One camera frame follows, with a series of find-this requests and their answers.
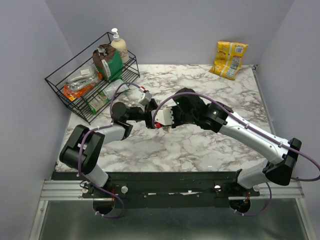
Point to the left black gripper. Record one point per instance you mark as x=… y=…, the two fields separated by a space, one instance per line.
x=151 y=105

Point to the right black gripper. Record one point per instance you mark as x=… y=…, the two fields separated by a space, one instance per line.
x=176 y=123

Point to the metal red key organizer plate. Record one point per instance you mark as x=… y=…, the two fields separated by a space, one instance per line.
x=167 y=129

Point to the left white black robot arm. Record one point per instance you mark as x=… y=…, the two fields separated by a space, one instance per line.
x=83 y=147

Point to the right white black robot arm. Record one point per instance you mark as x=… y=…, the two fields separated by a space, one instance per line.
x=280 y=154

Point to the green white snack packet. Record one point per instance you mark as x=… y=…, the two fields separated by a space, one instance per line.
x=104 y=96

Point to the brown green bag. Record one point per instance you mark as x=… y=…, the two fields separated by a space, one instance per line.
x=108 y=62

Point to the yellow chips bag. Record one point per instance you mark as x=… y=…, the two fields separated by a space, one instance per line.
x=228 y=59

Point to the cream pump lotion bottle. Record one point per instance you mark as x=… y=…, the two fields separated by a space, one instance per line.
x=120 y=45

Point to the clear plastic packet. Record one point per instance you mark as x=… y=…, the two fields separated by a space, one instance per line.
x=82 y=77

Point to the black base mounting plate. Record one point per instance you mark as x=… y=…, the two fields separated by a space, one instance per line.
x=140 y=190

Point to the orange snack packet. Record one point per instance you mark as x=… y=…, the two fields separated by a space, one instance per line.
x=72 y=95

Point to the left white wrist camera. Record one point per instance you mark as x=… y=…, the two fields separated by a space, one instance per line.
x=145 y=98

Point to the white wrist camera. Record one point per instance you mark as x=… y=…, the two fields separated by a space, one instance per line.
x=145 y=98
x=164 y=118

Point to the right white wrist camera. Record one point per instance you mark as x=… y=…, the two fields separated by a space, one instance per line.
x=164 y=118

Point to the black wire rack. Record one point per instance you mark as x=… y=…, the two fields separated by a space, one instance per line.
x=57 y=79

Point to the aluminium rail frame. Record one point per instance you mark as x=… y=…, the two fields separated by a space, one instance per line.
x=63 y=214

